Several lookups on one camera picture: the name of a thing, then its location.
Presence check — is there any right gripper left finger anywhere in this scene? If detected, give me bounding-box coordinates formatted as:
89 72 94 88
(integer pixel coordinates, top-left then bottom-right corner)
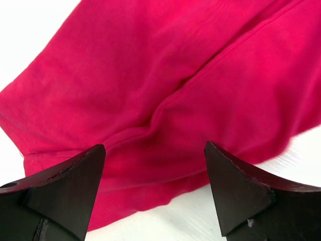
1 144 105 240

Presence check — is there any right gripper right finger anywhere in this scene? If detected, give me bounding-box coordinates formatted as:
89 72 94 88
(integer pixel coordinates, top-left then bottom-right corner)
205 142 320 241

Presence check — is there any pink t shirt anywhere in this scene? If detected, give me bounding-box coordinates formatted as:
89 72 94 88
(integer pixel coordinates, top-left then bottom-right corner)
1 1 320 230

